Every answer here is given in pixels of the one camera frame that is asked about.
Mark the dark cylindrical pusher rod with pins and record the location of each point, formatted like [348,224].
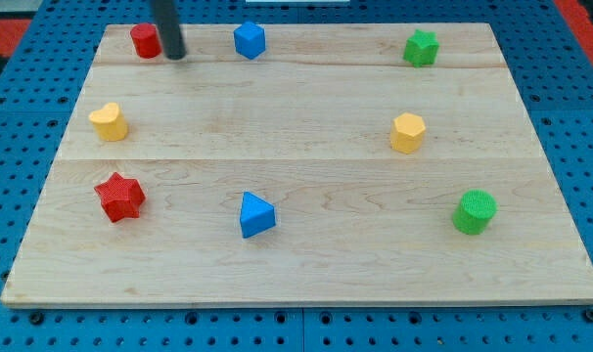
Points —
[167,21]

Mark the red cylinder block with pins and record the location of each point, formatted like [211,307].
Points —
[145,40]

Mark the blue cube block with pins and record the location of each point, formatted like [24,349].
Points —
[249,40]

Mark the red star block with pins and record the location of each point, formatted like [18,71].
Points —
[120,197]

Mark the green cylinder block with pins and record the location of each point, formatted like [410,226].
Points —
[474,211]

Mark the green star block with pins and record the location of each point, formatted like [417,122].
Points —
[421,48]

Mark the wooden board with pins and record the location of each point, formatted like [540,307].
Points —
[306,127]

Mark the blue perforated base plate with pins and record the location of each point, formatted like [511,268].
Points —
[548,45]

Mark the blue triangle block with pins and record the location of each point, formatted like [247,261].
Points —
[257,215]

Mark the yellow hexagon block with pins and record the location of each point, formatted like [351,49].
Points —
[407,132]

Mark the yellow heart block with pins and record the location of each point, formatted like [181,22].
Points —
[109,122]

